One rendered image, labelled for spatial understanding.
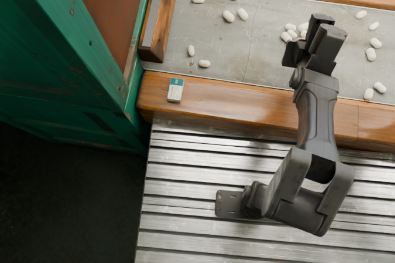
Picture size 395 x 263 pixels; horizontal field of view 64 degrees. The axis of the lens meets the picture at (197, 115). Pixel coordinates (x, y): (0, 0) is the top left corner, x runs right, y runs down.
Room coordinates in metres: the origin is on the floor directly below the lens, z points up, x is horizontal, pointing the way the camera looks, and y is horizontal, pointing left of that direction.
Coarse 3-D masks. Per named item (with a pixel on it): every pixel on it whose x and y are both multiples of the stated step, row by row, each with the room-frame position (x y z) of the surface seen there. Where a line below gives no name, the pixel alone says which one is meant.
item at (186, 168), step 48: (192, 144) 0.16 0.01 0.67; (240, 144) 0.17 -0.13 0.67; (288, 144) 0.17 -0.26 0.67; (144, 192) 0.02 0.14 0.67; (192, 192) 0.03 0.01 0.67; (384, 192) 0.05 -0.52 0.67; (144, 240) -0.10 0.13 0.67; (192, 240) -0.09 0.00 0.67; (240, 240) -0.09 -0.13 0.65; (288, 240) -0.09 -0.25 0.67; (336, 240) -0.08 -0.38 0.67; (384, 240) -0.08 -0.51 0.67
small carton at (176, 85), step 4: (172, 80) 0.31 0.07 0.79; (176, 80) 0.31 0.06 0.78; (180, 80) 0.31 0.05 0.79; (172, 84) 0.30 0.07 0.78; (176, 84) 0.30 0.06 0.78; (180, 84) 0.30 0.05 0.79; (172, 88) 0.29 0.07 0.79; (176, 88) 0.29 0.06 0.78; (180, 88) 0.29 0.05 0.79; (168, 92) 0.28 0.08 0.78; (172, 92) 0.28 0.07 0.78; (176, 92) 0.28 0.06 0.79; (180, 92) 0.28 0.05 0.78; (168, 96) 0.26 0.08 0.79; (172, 96) 0.26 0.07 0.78; (176, 96) 0.26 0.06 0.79; (180, 96) 0.27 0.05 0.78; (168, 100) 0.26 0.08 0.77; (172, 100) 0.26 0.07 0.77; (176, 100) 0.26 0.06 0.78; (180, 100) 0.26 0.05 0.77
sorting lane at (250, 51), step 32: (224, 0) 0.59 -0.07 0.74; (256, 0) 0.59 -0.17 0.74; (288, 0) 0.60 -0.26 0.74; (192, 32) 0.48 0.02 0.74; (224, 32) 0.48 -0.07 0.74; (256, 32) 0.49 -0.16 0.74; (352, 32) 0.50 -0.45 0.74; (384, 32) 0.50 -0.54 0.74; (160, 64) 0.37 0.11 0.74; (192, 64) 0.38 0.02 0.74; (224, 64) 0.38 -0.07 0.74; (256, 64) 0.38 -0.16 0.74; (352, 64) 0.39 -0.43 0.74; (384, 64) 0.40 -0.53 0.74; (352, 96) 0.30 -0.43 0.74; (384, 96) 0.30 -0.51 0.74
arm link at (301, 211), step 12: (252, 192) 0.03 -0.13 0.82; (264, 192) 0.03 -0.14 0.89; (300, 192) 0.02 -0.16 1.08; (312, 192) 0.02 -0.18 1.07; (252, 204) 0.00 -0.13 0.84; (288, 204) 0.00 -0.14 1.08; (300, 204) 0.00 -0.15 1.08; (312, 204) 0.00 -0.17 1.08; (276, 216) -0.01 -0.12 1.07; (288, 216) -0.01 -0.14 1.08; (300, 216) -0.01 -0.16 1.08; (312, 216) -0.01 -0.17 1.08; (300, 228) -0.03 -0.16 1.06; (312, 228) -0.03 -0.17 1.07
